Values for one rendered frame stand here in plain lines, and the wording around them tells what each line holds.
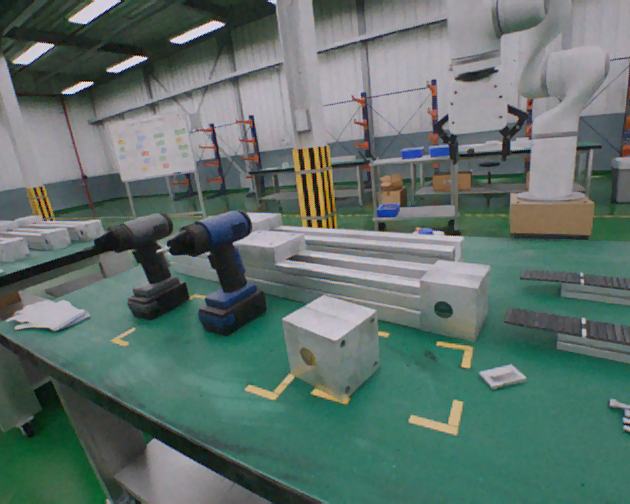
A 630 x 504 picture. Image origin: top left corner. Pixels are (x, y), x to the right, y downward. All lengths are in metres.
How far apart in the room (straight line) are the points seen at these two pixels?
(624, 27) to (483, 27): 7.97
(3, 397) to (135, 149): 5.13
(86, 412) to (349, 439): 0.91
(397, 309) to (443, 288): 0.10
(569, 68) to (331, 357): 1.01
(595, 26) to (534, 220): 7.51
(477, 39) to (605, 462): 0.60
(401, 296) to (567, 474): 0.32
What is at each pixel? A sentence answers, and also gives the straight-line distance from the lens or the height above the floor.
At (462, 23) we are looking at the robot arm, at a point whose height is 1.27.
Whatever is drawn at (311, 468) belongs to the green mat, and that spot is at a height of 0.78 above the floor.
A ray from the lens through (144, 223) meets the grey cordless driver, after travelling 0.81.
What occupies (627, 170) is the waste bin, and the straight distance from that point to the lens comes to 5.73.
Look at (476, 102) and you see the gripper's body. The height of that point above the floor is 1.15.
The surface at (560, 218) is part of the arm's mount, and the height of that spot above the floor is 0.83.
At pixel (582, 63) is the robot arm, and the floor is 1.24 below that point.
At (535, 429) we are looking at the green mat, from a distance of 0.47.
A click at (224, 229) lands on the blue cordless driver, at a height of 0.98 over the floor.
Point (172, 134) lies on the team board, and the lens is 6.16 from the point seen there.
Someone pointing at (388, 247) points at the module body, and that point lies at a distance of 0.79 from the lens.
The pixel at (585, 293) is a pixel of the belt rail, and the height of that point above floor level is 0.79.
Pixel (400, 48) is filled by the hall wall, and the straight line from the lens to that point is 8.78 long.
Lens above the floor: 1.10
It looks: 17 degrees down
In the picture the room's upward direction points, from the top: 7 degrees counter-clockwise
